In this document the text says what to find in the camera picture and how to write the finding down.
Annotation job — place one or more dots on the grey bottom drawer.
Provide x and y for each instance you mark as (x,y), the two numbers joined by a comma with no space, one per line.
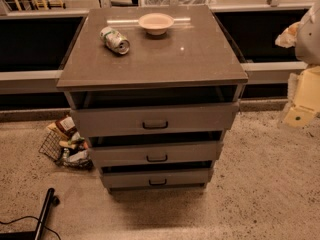
(157,178)

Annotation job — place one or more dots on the silver snack bag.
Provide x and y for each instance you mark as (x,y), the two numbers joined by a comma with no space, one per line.
(80,159)

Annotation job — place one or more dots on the pale pink bowl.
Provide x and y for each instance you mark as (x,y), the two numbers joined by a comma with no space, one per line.
(155,23)

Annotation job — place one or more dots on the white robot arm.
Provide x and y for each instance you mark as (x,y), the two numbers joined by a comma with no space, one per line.
(307,47)

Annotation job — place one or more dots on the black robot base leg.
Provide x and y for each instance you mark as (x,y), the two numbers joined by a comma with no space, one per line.
(50,200)

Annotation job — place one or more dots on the green white soda can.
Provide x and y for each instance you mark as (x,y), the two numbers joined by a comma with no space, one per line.
(114,40)

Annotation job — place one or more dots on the grey top drawer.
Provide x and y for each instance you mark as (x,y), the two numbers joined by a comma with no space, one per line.
(154,120)

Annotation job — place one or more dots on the brown snack bag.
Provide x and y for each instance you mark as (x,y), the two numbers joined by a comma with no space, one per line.
(66,126)

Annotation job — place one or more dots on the grey drawer cabinet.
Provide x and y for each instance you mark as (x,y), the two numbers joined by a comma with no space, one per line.
(192,63)

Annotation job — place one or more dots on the grey drawer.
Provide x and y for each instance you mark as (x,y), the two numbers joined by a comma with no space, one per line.
(154,120)
(156,153)
(157,178)

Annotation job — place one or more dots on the grey middle drawer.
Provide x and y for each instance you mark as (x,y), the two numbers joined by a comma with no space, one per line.
(156,153)

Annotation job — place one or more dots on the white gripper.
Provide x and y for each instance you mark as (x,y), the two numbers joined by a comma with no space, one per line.
(308,41)

